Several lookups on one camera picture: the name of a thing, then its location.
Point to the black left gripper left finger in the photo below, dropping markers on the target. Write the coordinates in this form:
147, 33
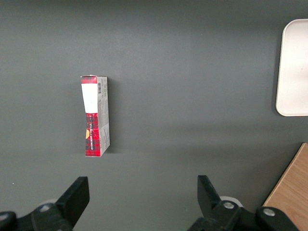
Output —
69, 199

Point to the beige rectangular tray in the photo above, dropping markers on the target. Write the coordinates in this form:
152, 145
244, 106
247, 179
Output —
294, 72

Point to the oak wooden drawer cabinet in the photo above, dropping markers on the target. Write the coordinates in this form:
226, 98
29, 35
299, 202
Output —
292, 192

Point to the red and grey carton box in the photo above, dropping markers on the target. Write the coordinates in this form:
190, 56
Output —
95, 125

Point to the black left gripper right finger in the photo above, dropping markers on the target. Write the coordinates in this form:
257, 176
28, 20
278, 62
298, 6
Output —
209, 204

